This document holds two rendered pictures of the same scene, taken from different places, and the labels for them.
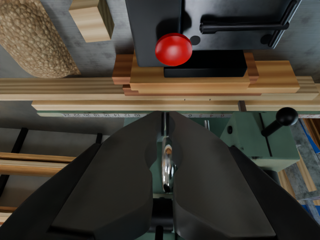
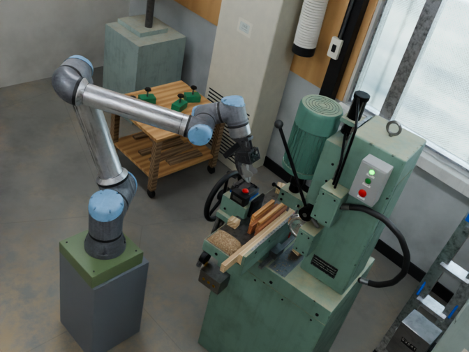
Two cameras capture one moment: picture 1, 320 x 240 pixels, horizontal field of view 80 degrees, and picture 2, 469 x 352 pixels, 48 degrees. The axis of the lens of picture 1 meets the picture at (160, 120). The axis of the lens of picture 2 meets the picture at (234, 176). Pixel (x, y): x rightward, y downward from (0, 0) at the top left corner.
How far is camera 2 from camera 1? 2.30 m
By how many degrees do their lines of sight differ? 95
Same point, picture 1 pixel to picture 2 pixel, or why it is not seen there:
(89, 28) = (234, 220)
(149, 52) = (243, 195)
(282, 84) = not seen: hidden behind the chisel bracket
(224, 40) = (251, 191)
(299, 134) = (434, 267)
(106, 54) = (244, 234)
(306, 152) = (444, 253)
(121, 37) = (243, 227)
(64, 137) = not seen: outside the picture
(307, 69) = not seen: hidden behind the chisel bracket
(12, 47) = (222, 235)
